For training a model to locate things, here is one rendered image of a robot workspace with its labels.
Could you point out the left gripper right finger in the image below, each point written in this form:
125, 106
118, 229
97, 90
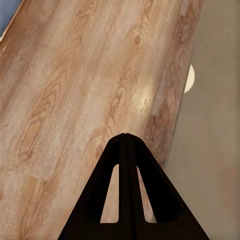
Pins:
174, 220

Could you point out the coffee table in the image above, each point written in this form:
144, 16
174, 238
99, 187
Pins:
203, 159

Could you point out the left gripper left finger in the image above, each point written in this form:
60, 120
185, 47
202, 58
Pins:
84, 221

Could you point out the sofa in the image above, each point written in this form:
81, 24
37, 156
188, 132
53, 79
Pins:
9, 9

